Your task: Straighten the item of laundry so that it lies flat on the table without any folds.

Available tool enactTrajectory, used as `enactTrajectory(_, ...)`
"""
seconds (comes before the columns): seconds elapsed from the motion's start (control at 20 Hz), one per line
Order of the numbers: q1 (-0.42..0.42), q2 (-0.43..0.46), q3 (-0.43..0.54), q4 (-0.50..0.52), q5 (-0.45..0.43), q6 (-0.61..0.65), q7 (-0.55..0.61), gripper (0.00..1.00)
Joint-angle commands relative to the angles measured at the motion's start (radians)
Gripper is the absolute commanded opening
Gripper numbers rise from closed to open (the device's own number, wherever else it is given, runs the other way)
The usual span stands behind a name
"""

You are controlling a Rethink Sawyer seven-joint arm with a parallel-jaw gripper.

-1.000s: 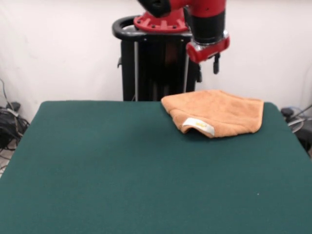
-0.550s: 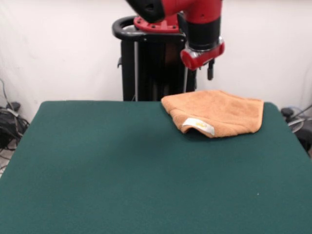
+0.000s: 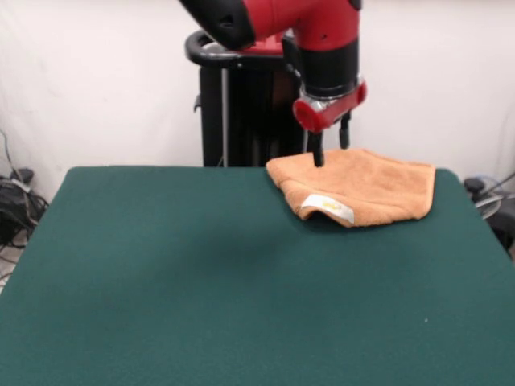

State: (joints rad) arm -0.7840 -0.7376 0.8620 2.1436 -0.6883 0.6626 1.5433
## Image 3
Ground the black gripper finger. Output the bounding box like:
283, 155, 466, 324
339, 112, 352, 148
307, 130, 327, 168

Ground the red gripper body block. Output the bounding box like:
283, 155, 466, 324
292, 81, 369, 133

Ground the orange terry towel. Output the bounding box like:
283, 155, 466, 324
266, 147, 437, 229

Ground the grey round base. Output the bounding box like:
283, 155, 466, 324
474, 191, 503, 220

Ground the dark green table cloth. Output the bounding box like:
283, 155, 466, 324
0, 166, 515, 386

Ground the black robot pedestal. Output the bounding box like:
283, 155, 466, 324
184, 31, 311, 168

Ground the black cable bundle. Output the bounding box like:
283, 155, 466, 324
0, 128, 52, 282

